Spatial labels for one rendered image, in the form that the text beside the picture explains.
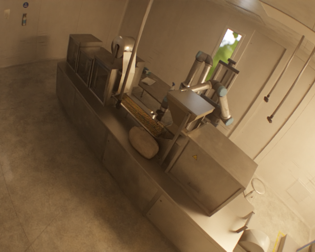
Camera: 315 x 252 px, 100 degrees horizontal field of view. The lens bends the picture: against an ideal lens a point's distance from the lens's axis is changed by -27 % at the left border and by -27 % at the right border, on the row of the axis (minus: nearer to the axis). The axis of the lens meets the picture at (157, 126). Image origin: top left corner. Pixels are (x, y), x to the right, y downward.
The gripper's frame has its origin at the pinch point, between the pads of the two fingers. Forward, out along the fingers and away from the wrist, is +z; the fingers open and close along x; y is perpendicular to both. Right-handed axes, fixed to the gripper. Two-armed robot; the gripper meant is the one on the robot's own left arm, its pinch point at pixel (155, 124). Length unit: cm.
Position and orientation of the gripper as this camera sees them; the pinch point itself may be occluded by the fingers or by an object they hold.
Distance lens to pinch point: 205.0
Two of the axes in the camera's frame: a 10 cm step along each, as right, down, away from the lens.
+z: -3.3, 7.3, 5.9
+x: -6.7, -6.3, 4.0
